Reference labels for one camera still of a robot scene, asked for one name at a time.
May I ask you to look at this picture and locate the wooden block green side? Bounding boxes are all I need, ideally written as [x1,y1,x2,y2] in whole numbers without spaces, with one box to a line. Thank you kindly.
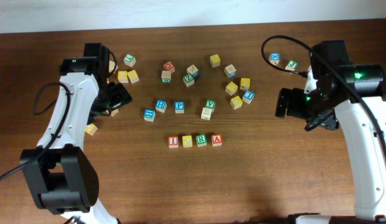
[161,70,172,83]

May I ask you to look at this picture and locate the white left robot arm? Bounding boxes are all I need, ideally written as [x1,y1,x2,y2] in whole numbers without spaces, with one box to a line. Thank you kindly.
[20,43,132,223]

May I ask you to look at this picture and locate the blue X block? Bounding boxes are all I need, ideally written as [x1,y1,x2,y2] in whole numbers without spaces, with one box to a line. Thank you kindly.
[269,52,281,65]

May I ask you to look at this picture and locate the yellow block right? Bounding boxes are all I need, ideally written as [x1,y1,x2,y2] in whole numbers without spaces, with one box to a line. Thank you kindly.
[240,78,250,90]

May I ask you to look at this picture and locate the wooden K block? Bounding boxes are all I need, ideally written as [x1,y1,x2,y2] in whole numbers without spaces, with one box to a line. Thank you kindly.
[201,107,212,120]

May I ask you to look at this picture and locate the blue P block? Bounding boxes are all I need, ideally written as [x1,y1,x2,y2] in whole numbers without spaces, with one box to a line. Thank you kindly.
[174,101,185,114]

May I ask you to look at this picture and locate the red A block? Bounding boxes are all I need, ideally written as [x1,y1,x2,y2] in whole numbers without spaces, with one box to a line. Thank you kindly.
[211,134,223,147]

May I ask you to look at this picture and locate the green R block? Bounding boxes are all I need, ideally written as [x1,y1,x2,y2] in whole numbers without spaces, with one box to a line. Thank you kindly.
[195,134,207,147]

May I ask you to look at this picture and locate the yellow block mid left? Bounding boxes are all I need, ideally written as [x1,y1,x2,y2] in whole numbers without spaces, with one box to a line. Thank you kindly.
[111,109,119,116]

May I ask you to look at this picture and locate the red G block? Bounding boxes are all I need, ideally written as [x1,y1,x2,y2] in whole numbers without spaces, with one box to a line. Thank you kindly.
[163,61,175,73]

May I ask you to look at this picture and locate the green J block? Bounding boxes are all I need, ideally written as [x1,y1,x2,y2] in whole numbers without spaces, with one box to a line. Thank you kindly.
[285,60,298,71]

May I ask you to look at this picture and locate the yellow block lower left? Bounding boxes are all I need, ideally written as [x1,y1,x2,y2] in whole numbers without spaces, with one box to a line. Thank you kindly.
[85,123,98,136]

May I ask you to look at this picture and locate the green L block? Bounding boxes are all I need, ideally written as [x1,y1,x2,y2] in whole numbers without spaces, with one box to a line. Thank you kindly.
[123,54,136,67]

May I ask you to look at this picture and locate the wooden block blue L side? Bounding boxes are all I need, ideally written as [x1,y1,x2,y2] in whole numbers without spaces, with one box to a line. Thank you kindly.
[187,65,199,78]

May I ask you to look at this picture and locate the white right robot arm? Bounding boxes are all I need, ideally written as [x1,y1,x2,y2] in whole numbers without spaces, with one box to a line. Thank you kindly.
[275,40,386,223]

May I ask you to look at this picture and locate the yellow M block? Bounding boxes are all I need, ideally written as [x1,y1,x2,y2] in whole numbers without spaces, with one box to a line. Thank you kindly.
[210,54,221,68]

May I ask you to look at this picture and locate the wooden block blue D side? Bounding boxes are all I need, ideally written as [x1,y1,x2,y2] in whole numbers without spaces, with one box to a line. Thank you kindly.
[224,64,237,78]

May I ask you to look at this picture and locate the blue block near gripper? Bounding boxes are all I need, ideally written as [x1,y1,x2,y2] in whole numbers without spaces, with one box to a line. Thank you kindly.
[143,109,156,122]

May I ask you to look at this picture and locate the yellow S block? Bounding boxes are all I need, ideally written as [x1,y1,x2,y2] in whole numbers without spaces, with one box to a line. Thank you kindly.
[225,82,238,96]

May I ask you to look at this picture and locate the blue I block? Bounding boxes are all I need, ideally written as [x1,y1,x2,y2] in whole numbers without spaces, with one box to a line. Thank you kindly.
[242,90,255,104]

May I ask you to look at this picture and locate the yellow c block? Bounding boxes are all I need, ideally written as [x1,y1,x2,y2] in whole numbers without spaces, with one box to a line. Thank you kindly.
[230,96,243,110]
[182,135,193,147]

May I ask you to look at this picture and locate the yellow block beside left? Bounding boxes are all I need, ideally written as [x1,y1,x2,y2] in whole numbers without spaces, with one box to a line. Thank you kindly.
[127,70,139,83]

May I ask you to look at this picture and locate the plain wooden block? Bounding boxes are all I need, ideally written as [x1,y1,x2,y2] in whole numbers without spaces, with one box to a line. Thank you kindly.
[108,60,116,73]

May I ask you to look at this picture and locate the green V block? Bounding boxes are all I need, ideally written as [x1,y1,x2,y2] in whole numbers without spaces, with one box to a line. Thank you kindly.
[205,100,216,112]

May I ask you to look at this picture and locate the green Z block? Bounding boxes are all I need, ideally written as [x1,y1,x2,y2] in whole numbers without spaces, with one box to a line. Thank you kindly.
[183,74,194,87]

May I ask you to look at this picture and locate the blue H block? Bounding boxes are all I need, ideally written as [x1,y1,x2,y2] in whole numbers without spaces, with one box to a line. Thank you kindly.
[155,100,167,113]

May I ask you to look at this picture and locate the red I block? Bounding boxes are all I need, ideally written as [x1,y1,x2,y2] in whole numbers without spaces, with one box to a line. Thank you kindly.
[167,136,179,148]

